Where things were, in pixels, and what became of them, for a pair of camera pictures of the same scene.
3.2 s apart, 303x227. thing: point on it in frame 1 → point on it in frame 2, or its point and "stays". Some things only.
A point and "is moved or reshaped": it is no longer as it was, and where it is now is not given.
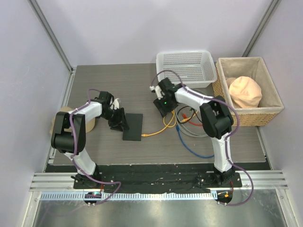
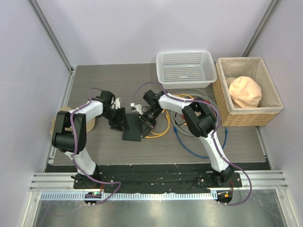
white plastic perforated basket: x=195 y=68 stays
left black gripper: x=120 y=118 stays
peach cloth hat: x=245 y=91 stays
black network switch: x=135 y=122 stays
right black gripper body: x=164 y=106 → x=152 y=116
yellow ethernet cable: x=162 y=130 is moved or reshaped
